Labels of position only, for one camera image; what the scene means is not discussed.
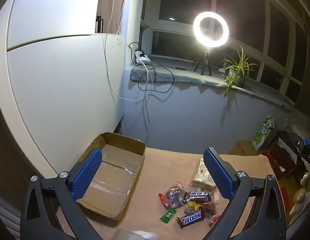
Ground white power strip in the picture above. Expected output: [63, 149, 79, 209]
[134, 51, 151, 64]

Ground brown chocolate bar white label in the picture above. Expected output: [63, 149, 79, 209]
[176, 209, 204, 230]

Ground beige plush toy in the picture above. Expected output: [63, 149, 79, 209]
[289, 171, 310, 218]

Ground thick white cable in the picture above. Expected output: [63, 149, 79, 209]
[142, 62, 152, 127]

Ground white cabinet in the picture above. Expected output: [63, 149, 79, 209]
[0, 0, 132, 180]

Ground brown chocolate bar blue label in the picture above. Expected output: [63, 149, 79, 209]
[186, 191, 212, 204]

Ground cardboard box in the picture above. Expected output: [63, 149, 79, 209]
[76, 132, 147, 221]

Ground white beaded blind cord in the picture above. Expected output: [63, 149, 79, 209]
[117, 0, 127, 40]

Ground small flowering plant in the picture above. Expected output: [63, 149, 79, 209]
[218, 58, 232, 73]

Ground sandwich bread pack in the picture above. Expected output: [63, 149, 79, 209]
[189, 157, 218, 193]

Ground ring light on tripod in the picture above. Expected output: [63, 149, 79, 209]
[193, 11, 230, 76]

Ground thin white cable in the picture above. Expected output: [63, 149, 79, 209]
[104, 0, 155, 102]

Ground small yellow candy packet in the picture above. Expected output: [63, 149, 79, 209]
[184, 201, 203, 214]

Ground clear packet of dark snack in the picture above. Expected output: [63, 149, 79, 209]
[202, 201, 220, 227]
[159, 181, 189, 209]

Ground green candy packet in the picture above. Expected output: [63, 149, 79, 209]
[160, 209, 176, 223]

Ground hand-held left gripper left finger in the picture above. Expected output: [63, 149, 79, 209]
[20, 147, 103, 240]

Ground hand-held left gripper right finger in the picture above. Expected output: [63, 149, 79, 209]
[203, 147, 288, 240]

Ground window frame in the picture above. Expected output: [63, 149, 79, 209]
[140, 0, 310, 103]

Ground black storage box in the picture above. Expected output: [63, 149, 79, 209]
[276, 130, 310, 167]

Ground potted spider plant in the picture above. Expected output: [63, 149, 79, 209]
[221, 46, 260, 98]

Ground green printed carton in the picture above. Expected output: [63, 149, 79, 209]
[252, 115, 276, 152]

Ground red packaging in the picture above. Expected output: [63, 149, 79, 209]
[262, 147, 296, 180]

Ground black cable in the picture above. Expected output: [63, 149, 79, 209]
[129, 42, 195, 94]

